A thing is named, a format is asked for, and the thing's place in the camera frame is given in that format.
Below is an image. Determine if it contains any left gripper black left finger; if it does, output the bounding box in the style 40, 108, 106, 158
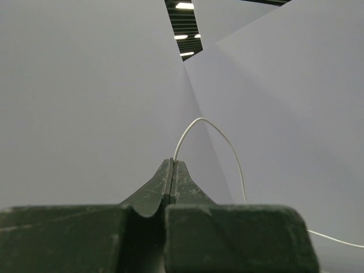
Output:
1, 159, 173, 272

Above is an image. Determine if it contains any thin white wire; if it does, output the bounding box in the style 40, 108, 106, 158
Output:
173, 117, 364, 249

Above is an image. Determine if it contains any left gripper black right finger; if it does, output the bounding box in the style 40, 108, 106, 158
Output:
165, 161, 320, 272

